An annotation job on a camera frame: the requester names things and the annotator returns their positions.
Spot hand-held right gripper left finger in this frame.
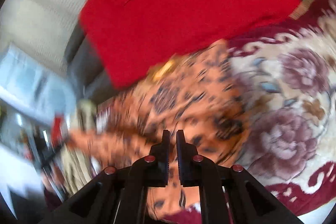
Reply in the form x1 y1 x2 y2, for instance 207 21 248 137
39 130 171 224

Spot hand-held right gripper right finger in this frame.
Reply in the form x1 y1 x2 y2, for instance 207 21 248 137
176 130 302 224

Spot orange floral garment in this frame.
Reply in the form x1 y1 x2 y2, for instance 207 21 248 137
69 39 254 222

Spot beige quilted cloth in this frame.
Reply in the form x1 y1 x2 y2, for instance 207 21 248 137
63 101 97 195

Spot brown sofa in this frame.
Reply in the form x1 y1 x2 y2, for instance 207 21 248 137
64 38 118 106

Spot red packet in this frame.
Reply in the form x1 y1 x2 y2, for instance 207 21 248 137
51 114 65 138

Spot maroon cream floral blanket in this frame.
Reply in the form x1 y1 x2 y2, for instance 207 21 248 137
94 0 336 224

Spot red cloth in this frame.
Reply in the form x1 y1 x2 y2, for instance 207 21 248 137
79 0 301 89

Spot white patterned glass door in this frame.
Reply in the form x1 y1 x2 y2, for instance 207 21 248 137
0 43 74 127

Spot beige striped curtain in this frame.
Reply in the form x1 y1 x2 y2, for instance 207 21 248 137
0 0 87 69

